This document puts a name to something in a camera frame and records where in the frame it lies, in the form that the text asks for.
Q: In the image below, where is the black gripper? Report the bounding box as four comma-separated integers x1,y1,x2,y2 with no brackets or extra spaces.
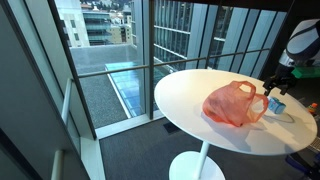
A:
263,64,297,96

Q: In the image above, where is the blue box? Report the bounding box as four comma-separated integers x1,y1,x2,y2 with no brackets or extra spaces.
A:
268,96,286,114

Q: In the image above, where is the pink plastic bag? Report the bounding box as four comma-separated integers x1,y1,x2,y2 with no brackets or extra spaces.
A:
202,81,268,127

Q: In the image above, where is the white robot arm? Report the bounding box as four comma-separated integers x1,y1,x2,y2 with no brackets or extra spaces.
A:
263,19,320,96

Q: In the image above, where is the orange green small object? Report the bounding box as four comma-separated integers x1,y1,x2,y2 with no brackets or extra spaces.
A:
307,103,318,116

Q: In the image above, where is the round white table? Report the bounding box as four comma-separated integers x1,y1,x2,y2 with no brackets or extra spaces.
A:
154,69,317,180

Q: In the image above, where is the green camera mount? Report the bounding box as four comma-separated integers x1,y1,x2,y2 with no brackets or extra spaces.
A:
292,67,320,79

